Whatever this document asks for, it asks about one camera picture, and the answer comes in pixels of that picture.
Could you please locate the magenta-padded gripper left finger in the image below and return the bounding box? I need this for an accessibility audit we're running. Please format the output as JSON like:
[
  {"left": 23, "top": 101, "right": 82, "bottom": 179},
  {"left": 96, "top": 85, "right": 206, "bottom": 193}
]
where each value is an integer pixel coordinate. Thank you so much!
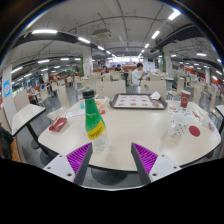
[{"left": 43, "top": 142, "right": 94, "bottom": 187}]

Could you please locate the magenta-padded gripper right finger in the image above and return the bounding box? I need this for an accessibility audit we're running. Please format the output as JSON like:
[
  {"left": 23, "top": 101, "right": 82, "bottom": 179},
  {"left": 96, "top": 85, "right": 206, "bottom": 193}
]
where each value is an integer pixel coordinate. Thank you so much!
[{"left": 130, "top": 142, "right": 182, "bottom": 187}]

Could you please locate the green drink bottle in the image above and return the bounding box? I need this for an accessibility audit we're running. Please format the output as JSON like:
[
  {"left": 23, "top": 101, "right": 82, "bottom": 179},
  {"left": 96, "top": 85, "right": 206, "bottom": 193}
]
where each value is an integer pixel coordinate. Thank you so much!
[{"left": 82, "top": 89, "right": 110, "bottom": 152}]

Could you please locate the small red box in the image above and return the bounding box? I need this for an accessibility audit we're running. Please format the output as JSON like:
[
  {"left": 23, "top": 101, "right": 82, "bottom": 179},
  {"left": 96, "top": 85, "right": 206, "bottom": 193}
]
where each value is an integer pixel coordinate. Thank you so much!
[{"left": 48, "top": 116, "right": 68, "bottom": 133}]

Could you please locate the white polka-dot mug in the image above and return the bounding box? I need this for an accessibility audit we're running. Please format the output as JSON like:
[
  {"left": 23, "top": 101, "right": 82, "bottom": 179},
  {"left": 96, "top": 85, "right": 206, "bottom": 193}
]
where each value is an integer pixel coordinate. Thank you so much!
[{"left": 167, "top": 113, "right": 190, "bottom": 138}]

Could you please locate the flat round red coaster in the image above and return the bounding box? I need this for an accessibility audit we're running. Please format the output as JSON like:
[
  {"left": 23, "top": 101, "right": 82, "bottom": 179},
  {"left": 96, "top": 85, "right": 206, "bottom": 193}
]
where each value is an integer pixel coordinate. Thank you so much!
[{"left": 188, "top": 125, "right": 201, "bottom": 138}]

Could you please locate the white printed paper sheet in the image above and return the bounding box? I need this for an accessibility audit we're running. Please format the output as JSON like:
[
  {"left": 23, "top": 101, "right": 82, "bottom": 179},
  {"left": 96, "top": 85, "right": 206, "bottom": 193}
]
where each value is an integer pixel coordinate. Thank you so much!
[{"left": 65, "top": 108, "right": 86, "bottom": 119}]

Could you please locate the black bag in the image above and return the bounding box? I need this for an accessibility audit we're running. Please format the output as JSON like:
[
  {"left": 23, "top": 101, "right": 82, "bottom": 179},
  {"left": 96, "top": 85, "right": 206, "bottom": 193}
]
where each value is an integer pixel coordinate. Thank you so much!
[{"left": 0, "top": 125, "right": 14, "bottom": 160}]

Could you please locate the colourful printed leaflet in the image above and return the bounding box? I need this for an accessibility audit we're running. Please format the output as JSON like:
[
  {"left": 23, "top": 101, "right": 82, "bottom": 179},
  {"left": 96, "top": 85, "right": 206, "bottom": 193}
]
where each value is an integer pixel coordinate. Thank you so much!
[{"left": 166, "top": 105, "right": 196, "bottom": 118}]

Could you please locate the white side table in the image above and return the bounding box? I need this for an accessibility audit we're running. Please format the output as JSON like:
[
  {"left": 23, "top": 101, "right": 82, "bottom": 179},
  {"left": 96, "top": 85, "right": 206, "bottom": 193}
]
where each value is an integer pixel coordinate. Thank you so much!
[
  {"left": 11, "top": 103, "right": 51, "bottom": 158},
  {"left": 214, "top": 104, "right": 224, "bottom": 134}
]

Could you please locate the clear plastic bag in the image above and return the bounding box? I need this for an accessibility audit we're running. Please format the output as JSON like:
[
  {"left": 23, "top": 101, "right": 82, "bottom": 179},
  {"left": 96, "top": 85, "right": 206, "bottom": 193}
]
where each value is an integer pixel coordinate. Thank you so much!
[{"left": 199, "top": 115, "right": 214, "bottom": 129}]

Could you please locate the dark food tray, paper liner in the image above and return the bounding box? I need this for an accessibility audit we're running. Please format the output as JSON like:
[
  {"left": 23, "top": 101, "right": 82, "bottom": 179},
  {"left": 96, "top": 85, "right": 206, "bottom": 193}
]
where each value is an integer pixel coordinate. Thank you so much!
[{"left": 109, "top": 93, "right": 168, "bottom": 110}]

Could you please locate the red paper cup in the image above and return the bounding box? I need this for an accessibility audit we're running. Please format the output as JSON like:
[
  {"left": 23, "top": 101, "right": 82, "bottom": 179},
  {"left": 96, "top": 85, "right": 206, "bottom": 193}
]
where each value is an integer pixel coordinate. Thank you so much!
[{"left": 180, "top": 89, "right": 192, "bottom": 109}]

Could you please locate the white crumpled napkin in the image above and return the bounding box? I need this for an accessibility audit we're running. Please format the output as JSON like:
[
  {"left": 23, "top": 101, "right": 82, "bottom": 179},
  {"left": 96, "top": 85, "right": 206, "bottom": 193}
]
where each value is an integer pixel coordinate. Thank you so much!
[{"left": 149, "top": 90, "right": 162, "bottom": 101}]

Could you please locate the food wrapper with fries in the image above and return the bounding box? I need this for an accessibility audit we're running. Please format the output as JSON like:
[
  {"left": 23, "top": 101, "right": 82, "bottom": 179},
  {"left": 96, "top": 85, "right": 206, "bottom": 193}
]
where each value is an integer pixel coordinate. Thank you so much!
[{"left": 94, "top": 95, "right": 110, "bottom": 113}]

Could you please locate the group of beige chairs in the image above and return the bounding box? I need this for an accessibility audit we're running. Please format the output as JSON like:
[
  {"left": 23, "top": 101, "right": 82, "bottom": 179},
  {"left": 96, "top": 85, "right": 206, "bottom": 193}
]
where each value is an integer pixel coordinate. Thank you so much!
[{"left": 13, "top": 69, "right": 221, "bottom": 121}]

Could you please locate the group of ceiling lights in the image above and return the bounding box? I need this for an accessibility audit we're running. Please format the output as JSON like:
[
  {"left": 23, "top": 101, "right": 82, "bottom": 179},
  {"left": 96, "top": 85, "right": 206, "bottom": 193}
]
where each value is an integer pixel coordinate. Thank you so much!
[{"left": 9, "top": 8, "right": 224, "bottom": 76}]

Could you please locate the ceiling air conditioner unit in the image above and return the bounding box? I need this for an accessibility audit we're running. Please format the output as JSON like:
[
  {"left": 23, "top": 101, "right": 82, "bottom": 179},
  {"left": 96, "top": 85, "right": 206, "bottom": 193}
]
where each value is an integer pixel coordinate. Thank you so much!
[{"left": 92, "top": 28, "right": 113, "bottom": 40}]

